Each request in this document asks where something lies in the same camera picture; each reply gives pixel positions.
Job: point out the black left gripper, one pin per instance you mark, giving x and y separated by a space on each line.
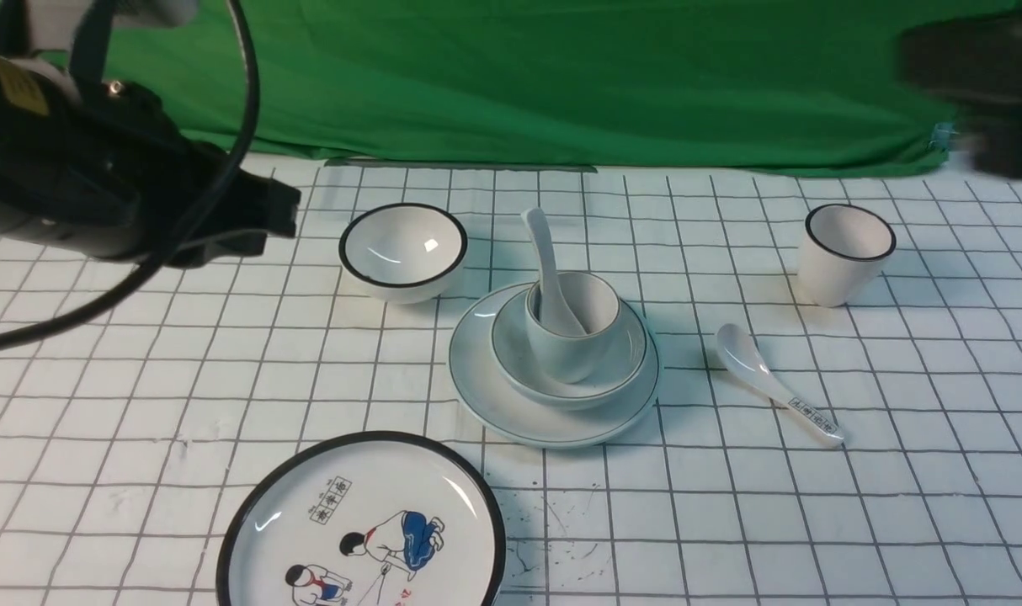
251 210

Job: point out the plain white ceramic spoon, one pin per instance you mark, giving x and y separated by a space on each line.
551 309

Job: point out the small white cup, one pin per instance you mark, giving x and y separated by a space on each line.
571 358

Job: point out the grey rimmed shallow white bowl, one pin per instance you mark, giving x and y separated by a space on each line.
623 356

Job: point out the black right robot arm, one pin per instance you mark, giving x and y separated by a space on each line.
975 65

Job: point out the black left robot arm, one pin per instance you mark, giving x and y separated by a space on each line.
87 164

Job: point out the black rimmed white bowl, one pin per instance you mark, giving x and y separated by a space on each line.
404 253

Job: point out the grey rimmed white plate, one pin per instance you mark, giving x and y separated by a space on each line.
490 398

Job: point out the black rimmed illustrated plate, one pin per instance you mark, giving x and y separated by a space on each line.
370 518

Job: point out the green backdrop cloth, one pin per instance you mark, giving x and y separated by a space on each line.
804 88

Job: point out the black rimmed white cup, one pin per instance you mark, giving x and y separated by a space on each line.
844 247

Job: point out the white grid tablecloth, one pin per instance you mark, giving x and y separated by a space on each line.
126 446

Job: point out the white spoon with printed handle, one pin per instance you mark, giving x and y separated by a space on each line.
740 356

